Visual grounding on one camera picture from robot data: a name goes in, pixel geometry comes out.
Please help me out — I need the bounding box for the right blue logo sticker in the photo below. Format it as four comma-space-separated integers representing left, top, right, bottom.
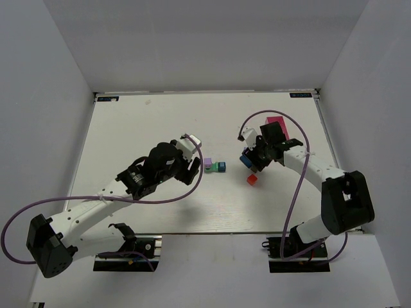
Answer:
290, 92, 312, 98

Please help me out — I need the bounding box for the green ridged block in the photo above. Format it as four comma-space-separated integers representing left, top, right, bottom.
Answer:
204, 163, 219, 173

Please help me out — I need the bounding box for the small dark blue cube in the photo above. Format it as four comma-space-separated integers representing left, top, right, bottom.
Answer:
218, 162, 226, 173

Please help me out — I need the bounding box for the red cube block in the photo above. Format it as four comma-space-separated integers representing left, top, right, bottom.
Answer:
247, 174, 258, 185

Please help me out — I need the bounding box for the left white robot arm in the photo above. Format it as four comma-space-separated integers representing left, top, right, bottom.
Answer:
26, 135, 202, 278

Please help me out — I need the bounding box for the left blue logo sticker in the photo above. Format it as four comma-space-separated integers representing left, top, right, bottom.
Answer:
97, 96, 119, 102

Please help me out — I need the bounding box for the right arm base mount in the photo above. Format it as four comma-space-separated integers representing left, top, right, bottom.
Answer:
261, 235, 331, 274

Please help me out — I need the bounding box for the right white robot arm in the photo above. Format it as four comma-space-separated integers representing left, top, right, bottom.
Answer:
240, 122, 375, 244

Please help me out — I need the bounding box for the pink plastic box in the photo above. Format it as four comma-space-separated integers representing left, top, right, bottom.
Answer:
265, 116, 290, 140

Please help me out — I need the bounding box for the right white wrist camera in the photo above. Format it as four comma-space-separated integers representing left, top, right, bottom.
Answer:
238, 127, 258, 150

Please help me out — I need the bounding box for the blue logo sticker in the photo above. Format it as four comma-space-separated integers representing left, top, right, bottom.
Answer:
290, 92, 312, 98
97, 96, 119, 102

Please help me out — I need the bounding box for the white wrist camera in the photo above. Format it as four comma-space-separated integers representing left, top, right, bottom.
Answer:
238, 127, 258, 150
175, 135, 202, 162

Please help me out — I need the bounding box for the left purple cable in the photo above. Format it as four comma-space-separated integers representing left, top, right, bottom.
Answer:
1, 134, 206, 264

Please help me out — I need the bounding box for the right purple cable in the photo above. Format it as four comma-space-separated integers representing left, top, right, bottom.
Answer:
239, 110, 349, 262

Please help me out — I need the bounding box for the purple cable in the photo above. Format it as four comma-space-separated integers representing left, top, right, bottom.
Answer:
1, 134, 206, 264
239, 110, 349, 262

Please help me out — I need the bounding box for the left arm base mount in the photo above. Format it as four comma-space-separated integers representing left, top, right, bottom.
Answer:
93, 223, 162, 273

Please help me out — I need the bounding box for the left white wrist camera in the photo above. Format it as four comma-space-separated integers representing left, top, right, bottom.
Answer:
175, 135, 202, 162

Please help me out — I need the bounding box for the long dark blue block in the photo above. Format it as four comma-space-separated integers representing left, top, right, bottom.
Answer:
240, 155, 253, 169

